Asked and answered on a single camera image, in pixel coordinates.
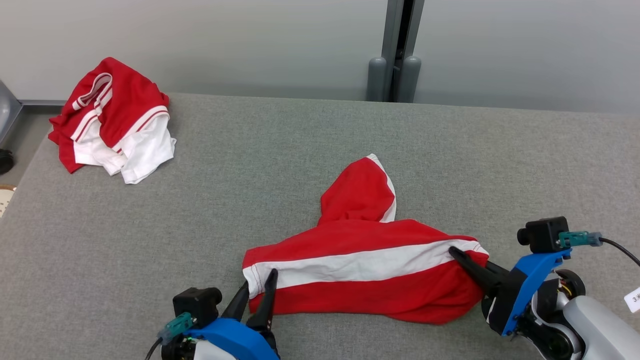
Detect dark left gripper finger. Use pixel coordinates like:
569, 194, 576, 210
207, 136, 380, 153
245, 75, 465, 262
245, 268, 279, 332
221, 281, 250, 322

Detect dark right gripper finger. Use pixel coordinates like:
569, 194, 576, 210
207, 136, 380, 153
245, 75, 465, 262
485, 260, 512, 278
448, 246, 505, 297

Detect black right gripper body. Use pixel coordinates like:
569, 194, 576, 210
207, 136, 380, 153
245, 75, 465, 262
481, 266, 529, 337

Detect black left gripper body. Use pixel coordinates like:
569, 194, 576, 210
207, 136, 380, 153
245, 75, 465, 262
257, 325, 280, 358

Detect red white-striped shorts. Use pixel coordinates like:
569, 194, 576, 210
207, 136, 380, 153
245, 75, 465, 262
242, 153, 490, 326

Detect red white basketball jersey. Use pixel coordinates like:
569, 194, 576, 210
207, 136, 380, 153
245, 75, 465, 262
48, 56, 177, 185

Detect white paper label tag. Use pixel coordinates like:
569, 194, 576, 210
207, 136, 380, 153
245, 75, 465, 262
623, 286, 640, 314

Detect beige perforated floor object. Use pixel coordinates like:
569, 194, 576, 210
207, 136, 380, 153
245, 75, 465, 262
0, 184, 18, 219

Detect grey metal panel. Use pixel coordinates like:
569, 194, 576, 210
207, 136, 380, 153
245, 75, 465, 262
0, 79, 24, 147

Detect blue left camera mount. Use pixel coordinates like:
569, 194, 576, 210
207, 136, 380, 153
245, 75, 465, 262
182, 318, 281, 360

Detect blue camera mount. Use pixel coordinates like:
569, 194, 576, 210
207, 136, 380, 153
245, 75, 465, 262
499, 248, 572, 337
182, 318, 281, 360

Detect blue right camera mount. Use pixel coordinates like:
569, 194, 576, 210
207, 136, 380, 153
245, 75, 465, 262
499, 248, 572, 337

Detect teal-plug left camera cable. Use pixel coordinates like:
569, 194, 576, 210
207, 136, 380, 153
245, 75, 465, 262
144, 312, 196, 360

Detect teal-plug camera cable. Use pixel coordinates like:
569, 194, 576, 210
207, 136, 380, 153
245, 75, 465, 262
144, 312, 196, 360
558, 230, 640, 267

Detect teal-plug right camera cable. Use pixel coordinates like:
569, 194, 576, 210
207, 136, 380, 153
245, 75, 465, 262
558, 230, 640, 267

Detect grey cylindrical post bumper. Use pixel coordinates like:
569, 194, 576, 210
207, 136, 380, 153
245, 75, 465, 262
398, 55, 422, 104
366, 56, 389, 103

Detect grey metal partition post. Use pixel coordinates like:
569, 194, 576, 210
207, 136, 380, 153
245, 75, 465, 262
380, 0, 426, 104

